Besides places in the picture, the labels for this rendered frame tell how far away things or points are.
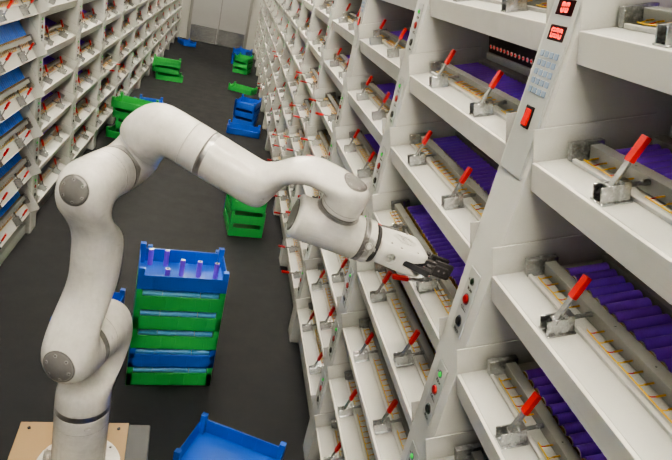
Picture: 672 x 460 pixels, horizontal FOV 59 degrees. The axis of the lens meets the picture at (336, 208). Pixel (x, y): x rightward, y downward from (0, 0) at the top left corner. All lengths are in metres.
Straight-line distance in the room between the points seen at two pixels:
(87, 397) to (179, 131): 0.66
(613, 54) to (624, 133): 0.18
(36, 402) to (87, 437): 0.78
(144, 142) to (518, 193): 0.66
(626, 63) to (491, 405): 0.54
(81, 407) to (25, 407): 0.82
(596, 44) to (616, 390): 0.43
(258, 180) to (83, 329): 0.49
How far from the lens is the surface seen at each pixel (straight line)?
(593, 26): 0.91
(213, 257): 2.30
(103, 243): 1.26
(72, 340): 1.34
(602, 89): 0.94
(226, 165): 1.09
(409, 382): 1.33
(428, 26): 1.56
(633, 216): 0.77
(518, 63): 1.43
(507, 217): 0.96
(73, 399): 1.48
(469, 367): 1.07
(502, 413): 1.00
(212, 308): 2.18
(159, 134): 1.13
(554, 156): 0.94
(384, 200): 1.64
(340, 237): 1.08
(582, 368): 0.81
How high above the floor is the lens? 1.50
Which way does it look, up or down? 21 degrees down
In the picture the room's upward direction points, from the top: 14 degrees clockwise
